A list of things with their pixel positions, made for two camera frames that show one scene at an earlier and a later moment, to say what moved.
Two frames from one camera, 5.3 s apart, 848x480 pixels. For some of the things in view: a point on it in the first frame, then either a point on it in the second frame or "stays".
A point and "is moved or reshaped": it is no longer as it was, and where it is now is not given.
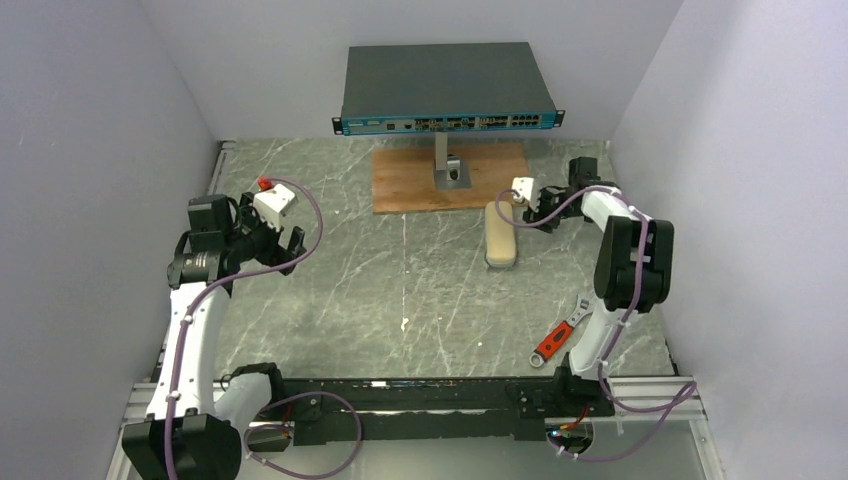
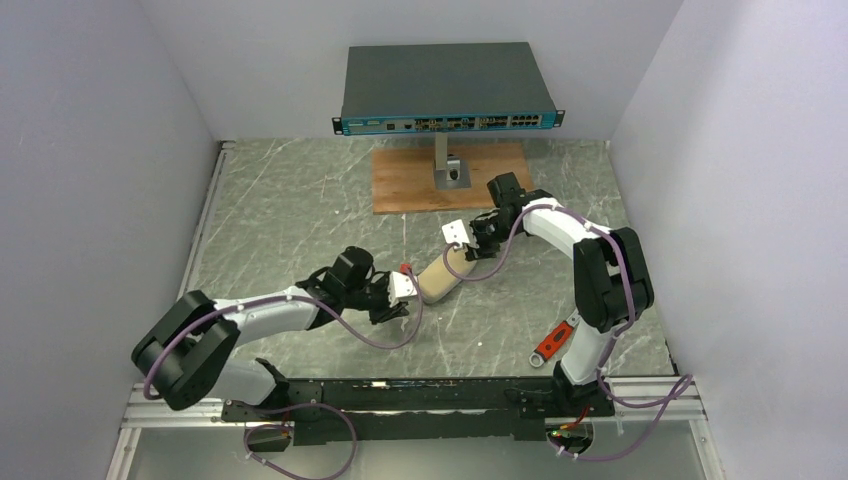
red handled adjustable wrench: [554, 337] stays
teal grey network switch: [445, 87] stays
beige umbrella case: [499, 235] is moved or reshaped
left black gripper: [275, 240] -> [385, 302]
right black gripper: [544, 204] -> [479, 236]
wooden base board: [404, 181] stays
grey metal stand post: [450, 172] stays
